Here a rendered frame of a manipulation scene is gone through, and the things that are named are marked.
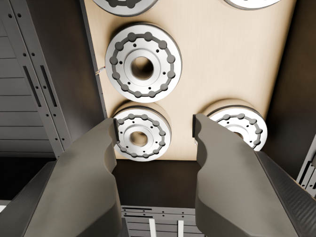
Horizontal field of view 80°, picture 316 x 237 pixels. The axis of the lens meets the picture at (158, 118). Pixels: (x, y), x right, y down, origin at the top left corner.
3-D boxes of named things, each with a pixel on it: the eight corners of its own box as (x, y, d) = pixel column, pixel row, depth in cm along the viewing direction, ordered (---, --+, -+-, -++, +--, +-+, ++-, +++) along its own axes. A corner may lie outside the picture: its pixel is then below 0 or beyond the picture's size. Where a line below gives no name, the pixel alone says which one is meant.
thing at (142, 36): (99, 26, 23) (97, 27, 23) (182, 22, 22) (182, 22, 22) (112, 101, 28) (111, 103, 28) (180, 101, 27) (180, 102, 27)
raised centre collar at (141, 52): (122, 48, 24) (120, 49, 23) (160, 47, 23) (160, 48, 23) (126, 85, 26) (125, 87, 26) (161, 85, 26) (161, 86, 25)
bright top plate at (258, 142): (197, 108, 28) (197, 110, 27) (271, 104, 26) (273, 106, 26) (198, 161, 32) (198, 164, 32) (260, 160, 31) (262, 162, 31)
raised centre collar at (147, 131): (122, 122, 29) (121, 125, 29) (154, 124, 29) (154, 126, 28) (125, 148, 32) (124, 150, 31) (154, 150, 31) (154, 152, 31)
